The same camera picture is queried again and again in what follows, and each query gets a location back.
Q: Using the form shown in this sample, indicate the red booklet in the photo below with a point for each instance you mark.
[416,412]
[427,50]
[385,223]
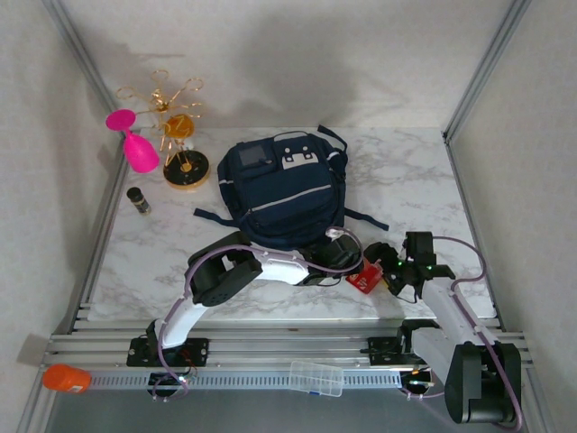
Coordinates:
[367,279]

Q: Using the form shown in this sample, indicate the navy blue backpack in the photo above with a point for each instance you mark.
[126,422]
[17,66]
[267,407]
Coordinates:
[279,198]

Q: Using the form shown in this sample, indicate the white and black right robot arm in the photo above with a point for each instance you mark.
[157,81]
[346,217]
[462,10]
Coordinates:
[451,315]

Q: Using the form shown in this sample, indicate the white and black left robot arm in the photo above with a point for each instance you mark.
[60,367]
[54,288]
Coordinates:
[279,268]

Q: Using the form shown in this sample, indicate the white marble board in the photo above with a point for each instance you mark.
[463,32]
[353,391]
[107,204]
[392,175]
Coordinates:
[405,180]

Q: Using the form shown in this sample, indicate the clear plastic organiser box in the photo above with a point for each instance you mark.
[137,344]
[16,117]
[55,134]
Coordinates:
[315,379]

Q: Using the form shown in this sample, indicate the amber wine glass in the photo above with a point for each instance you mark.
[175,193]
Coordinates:
[180,127]

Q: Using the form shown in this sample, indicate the small spice jar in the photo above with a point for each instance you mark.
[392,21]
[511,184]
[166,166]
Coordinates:
[139,200]

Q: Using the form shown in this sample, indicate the pink wine glass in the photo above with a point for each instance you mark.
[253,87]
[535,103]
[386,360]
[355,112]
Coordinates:
[142,153]

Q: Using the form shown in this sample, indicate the orange plastic cup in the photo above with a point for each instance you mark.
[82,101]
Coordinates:
[65,378]

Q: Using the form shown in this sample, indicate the aluminium side rail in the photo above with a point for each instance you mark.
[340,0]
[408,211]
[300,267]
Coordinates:
[101,234]
[478,225]

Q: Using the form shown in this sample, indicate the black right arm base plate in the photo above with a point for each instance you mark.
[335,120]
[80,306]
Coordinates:
[378,352]

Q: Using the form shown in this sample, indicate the aluminium mounting rail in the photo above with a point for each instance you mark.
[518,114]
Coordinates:
[288,347]

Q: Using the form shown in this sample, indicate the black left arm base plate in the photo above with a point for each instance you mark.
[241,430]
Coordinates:
[198,349]

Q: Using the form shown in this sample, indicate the aluminium frame post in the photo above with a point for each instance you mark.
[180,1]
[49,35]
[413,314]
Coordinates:
[487,67]
[81,49]

